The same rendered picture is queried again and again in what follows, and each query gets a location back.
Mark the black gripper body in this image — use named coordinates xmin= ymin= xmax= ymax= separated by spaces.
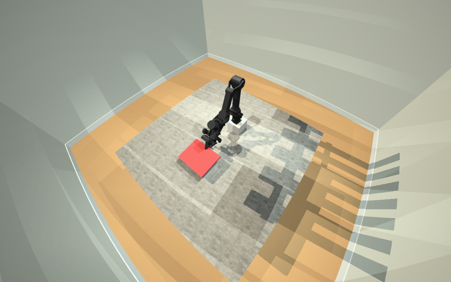
xmin=201 ymin=129 xmax=222 ymax=143

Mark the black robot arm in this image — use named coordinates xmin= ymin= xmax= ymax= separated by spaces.
xmin=202 ymin=75 xmax=245 ymax=136

